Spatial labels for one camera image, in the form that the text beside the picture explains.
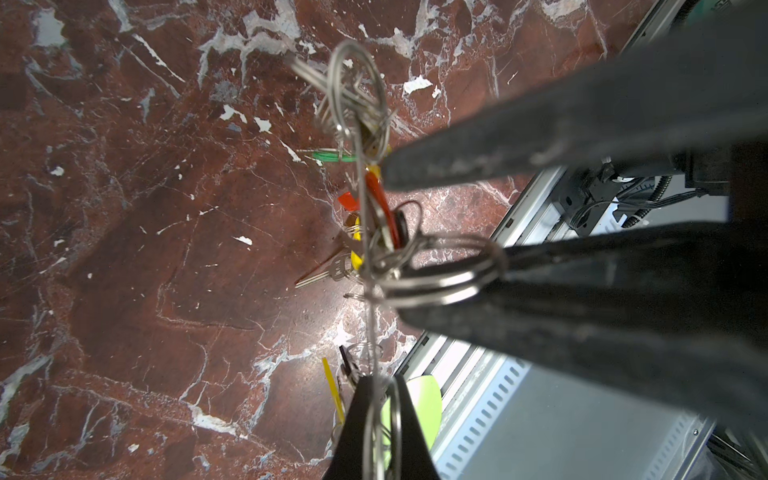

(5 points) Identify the green tagged key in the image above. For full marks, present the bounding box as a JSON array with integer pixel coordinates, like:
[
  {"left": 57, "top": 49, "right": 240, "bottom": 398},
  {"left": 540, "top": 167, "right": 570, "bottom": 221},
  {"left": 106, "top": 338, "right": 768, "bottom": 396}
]
[{"left": 310, "top": 150, "right": 357, "bottom": 163}]

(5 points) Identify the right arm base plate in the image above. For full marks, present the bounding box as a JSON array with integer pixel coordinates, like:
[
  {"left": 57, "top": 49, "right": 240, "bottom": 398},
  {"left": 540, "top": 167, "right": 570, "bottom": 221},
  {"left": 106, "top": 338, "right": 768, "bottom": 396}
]
[{"left": 550, "top": 158, "right": 656, "bottom": 237}]

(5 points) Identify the red tagged key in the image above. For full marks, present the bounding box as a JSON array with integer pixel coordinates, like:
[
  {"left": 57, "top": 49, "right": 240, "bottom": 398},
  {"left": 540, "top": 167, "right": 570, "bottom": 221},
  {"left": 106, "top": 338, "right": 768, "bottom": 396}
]
[{"left": 364, "top": 171, "right": 407, "bottom": 250}]

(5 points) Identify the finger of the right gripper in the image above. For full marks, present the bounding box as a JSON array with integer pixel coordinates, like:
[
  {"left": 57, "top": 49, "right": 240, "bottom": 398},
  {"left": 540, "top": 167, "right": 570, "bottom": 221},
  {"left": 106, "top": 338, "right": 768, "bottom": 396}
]
[
  {"left": 399, "top": 222, "right": 767, "bottom": 432},
  {"left": 384, "top": 26, "right": 767, "bottom": 191}
]

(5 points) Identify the round metal key organizer ring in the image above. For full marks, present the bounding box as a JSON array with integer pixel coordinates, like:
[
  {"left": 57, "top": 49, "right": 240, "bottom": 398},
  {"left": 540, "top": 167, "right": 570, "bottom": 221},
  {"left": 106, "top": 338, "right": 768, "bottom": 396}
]
[{"left": 287, "top": 38, "right": 511, "bottom": 480}]

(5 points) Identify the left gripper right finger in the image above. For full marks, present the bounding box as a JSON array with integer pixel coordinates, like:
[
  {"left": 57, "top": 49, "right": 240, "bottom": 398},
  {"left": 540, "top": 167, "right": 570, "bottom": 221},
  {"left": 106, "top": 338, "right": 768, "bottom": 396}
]
[{"left": 395, "top": 375, "right": 441, "bottom": 479}]

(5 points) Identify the small yellow tagged key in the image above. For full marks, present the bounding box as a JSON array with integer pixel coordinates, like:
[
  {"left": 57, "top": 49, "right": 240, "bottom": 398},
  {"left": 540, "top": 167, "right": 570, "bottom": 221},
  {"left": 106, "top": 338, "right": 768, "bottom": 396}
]
[{"left": 322, "top": 357, "right": 346, "bottom": 424}]

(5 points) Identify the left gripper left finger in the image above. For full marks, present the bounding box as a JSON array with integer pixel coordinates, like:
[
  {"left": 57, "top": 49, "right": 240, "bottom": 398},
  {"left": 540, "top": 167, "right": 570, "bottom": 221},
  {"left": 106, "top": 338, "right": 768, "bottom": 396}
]
[{"left": 322, "top": 376, "right": 380, "bottom": 480}]

